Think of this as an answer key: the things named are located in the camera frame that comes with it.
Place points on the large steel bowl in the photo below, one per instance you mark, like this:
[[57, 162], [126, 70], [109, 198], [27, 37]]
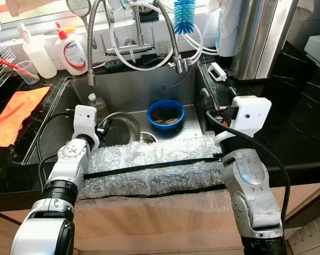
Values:
[[125, 130]]

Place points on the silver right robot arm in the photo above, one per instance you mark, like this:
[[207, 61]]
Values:
[[250, 186]]

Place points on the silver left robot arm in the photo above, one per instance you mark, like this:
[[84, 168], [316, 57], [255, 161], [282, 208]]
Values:
[[69, 156]]

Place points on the small clear bottle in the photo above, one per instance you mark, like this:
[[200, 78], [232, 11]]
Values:
[[96, 105]]

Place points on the small white plastic clip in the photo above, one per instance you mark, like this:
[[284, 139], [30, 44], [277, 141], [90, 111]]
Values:
[[217, 71]]

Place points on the stainless steel sink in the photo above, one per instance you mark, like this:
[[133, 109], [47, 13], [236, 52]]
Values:
[[128, 90]]

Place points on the blue plastic bowl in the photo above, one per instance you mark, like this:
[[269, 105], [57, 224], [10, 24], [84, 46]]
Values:
[[165, 125]]

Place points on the dark scouring pad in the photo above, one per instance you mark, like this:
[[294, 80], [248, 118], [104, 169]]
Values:
[[114, 64]]

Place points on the steel flexible spout faucet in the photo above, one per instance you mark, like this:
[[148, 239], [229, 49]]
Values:
[[91, 53], [175, 45]]

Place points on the clear bubble wrap sheet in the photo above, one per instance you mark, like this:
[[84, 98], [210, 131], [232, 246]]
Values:
[[149, 180]]

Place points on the white red pump soap bottle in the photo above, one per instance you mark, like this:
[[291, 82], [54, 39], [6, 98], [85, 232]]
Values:
[[72, 56]]

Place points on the white hanging cloth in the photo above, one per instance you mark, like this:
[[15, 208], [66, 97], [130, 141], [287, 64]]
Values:
[[228, 21]]

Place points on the blue bottle brush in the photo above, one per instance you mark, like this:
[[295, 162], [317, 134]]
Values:
[[184, 18]]

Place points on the tall stainless steel canister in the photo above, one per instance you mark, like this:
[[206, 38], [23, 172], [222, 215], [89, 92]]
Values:
[[260, 37]]

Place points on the orange cloth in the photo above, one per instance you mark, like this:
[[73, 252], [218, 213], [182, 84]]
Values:
[[16, 117]]

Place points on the clear plastic cup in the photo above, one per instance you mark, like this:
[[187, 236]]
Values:
[[29, 77]]

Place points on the white squeeze bottle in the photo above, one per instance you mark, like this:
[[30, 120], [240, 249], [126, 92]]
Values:
[[40, 61]]

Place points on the chrome mixer tap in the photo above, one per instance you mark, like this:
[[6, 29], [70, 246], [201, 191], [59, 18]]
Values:
[[137, 29]]

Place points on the small yellow object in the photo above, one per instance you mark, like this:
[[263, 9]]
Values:
[[67, 30]]

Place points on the wooden cabinet front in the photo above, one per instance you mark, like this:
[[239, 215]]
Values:
[[165, 223]]

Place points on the round steel skimmer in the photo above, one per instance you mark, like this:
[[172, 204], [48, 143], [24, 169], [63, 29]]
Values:
[[79, 6]]

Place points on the red plastic stick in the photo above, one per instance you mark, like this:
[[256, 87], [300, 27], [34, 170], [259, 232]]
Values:
[[6, 61]]

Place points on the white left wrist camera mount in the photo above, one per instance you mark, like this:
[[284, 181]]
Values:
[[85, 119]]

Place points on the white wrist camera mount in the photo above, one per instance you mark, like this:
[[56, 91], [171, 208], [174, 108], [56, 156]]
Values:
[[85, 119], [252, 114]]

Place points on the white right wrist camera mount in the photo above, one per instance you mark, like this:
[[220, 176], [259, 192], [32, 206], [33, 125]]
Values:
[[252, 114]]

